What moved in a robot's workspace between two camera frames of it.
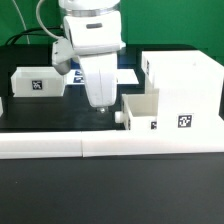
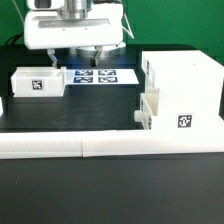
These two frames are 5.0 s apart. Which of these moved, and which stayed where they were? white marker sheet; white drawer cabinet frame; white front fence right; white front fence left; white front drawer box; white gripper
Moved: white front drawer box; white gripper
Stayed: white marker sheet; white front fence right; white drawer cabinet frame; white front fence left
